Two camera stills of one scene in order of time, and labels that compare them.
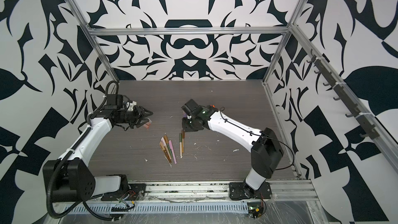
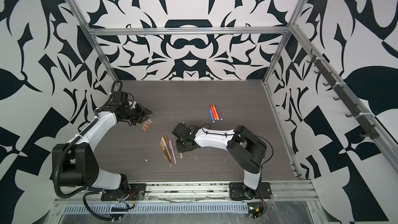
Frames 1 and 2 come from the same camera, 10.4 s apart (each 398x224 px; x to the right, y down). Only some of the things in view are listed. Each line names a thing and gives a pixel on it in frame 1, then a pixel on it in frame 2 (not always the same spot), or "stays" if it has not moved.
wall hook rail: [343, 93] stays
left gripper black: [141, 113] stays
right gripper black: [184, 125] → [179, 149]
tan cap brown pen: [162, 147] stays
